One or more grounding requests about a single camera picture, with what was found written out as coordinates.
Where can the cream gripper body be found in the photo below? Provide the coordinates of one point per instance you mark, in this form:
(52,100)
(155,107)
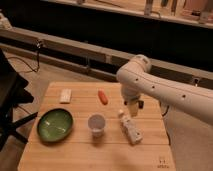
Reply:
(134,105)

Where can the green ceramic bowl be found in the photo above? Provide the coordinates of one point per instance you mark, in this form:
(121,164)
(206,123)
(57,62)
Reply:
(54,125)

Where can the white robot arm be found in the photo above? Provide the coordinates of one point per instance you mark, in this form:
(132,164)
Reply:
(135,78)

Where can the white plastic bottle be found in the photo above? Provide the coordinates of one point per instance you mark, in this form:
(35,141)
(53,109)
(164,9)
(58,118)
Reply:
(129,128)

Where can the orange carrot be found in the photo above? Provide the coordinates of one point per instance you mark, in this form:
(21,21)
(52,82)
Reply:
(102,97)

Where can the clear plastic cup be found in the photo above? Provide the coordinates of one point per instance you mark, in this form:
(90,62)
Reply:
(96,123)

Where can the white rectangular sponge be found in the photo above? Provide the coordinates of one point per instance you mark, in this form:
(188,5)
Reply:
(65,96)

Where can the black chair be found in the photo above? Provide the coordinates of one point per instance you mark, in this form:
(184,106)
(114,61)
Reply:
(12,93)

